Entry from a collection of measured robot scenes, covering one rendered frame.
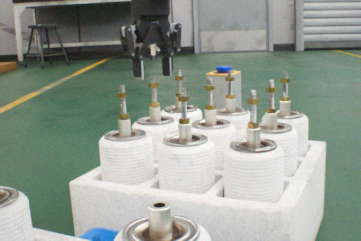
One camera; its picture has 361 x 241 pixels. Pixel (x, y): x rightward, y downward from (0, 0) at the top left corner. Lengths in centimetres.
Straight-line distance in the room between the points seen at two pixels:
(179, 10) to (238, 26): 77
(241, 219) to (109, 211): 23
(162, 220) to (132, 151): 36
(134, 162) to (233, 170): 18
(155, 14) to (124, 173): 30
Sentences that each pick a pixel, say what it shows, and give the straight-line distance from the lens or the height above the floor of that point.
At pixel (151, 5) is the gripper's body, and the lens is 86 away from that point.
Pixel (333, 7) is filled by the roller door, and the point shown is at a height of 53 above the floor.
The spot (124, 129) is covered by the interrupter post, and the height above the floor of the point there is 26.
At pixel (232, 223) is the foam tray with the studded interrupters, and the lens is 70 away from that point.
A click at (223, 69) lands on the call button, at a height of 32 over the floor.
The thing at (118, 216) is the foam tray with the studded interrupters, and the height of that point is 13.
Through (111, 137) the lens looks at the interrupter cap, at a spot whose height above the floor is 25.
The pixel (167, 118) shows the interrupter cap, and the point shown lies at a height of 25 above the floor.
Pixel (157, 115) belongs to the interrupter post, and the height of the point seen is 26.
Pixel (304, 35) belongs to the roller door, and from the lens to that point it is 593.
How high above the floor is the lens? 45
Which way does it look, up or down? 11 degrees down
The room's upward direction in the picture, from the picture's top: 2 degrees counter-clockwise
